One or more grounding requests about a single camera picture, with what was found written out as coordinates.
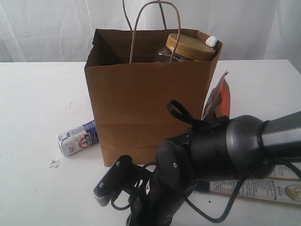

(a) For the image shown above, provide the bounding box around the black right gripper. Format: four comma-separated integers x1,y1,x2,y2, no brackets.
126,169,193,226

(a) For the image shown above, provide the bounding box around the nut jar with gold lid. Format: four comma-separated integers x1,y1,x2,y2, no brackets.
154,33,216,63

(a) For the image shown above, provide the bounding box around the white candy top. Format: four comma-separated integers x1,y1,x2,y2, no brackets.
205,36,218,48

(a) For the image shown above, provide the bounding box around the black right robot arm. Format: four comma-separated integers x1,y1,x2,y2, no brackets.
127,112,301,226

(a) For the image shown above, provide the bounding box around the brown paper bag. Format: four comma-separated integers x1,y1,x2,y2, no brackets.
84,0,223,167

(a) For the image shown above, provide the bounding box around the blue white milk carton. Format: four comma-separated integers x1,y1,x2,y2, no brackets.
57,120,99,157

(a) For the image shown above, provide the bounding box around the brown pouch with orange label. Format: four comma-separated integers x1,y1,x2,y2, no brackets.
202,71,230,122

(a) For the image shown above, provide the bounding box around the white long noodle package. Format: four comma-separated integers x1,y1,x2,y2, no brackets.
195,165,301,205

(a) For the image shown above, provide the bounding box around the white curtain backdrop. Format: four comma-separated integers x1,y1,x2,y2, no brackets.
0,0,301,70

